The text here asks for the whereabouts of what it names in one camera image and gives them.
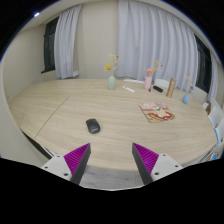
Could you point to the white remote control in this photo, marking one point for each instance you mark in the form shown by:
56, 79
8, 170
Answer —
128, 89

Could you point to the colourful picture book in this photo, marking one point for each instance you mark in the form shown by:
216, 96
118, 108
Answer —
156, 112

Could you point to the dark window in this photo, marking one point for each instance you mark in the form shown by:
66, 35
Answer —
203, 80
49, 37

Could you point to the pink vase with flowers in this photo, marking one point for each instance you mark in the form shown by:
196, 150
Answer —
150, 71

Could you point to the black remote control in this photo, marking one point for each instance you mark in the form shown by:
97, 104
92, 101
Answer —
158, 89

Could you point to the black computer mouse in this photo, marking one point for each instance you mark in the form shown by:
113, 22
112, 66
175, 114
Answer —
93, 126

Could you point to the green vase with flowers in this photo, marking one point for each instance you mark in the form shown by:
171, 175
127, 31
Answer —
111, 67

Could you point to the blue vase with flowers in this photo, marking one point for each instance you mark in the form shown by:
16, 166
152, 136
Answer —
186, 97

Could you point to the left white curtain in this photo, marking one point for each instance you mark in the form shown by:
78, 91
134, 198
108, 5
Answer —
64, 42

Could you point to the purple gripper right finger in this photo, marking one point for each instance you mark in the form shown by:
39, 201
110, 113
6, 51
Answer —
153, 166

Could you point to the white chair behind table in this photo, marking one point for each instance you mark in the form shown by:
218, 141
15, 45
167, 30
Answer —
161, 83

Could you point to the middle white curtain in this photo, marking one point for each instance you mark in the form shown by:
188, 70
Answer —
148, 34

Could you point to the brown thermos bottle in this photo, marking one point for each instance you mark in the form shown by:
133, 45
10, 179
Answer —
171, 87

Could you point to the white chair at right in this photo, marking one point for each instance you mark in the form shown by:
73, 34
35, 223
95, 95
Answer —
214, 111

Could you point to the left dark window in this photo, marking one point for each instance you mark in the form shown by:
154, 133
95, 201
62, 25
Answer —
49, 37

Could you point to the white curtain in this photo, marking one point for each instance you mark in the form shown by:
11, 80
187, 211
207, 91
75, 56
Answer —
64, 42
148, 34

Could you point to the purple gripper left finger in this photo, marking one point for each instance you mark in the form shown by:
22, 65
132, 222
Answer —
71, 166

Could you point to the right dark window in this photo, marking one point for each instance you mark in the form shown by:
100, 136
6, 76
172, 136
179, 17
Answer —
203, 80

